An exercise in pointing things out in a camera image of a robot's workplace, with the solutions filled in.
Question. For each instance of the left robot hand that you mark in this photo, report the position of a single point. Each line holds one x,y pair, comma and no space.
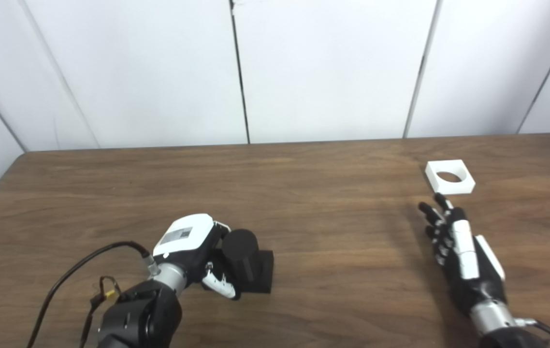
183,234

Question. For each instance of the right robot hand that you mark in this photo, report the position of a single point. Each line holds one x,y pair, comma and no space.
478,285

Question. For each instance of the black peg with square base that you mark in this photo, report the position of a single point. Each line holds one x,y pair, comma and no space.
241,251

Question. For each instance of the white square piece with hole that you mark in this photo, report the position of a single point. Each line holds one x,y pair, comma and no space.
466,186

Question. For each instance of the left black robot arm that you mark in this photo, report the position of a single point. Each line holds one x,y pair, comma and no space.
139,314

